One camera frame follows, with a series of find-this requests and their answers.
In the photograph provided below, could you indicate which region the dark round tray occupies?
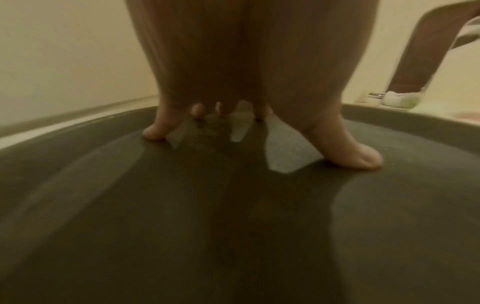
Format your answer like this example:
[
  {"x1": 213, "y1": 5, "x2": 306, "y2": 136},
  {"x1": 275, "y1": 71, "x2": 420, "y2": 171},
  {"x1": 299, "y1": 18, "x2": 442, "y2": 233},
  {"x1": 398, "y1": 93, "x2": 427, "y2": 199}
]
[{"x1": 0, "y1": 103, "x2": 480, "y2": 304}]

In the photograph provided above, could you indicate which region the white green-edged cleaning cloth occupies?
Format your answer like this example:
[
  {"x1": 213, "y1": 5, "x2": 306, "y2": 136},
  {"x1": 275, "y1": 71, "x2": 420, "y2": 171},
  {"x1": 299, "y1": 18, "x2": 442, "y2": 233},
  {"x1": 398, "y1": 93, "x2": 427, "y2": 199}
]
[{"x1": 381, "y1": 90, "x2": 427, "y2": 109}]

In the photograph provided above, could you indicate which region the person's left hand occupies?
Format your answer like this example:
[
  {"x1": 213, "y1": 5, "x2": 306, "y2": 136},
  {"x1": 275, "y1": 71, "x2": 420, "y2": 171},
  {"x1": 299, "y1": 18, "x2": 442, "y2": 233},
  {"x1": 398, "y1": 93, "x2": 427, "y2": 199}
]
[{"x1": 125, "y1": 0, "x2": 385, "y2": 171}]

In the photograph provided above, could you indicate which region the person's right hand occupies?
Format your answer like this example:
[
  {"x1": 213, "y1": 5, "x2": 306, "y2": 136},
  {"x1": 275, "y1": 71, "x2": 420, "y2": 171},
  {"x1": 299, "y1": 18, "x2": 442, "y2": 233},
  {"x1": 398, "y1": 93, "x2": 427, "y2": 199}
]
[{"x1": 389, "y1": 0, "x2": 474, "y2": 93}]

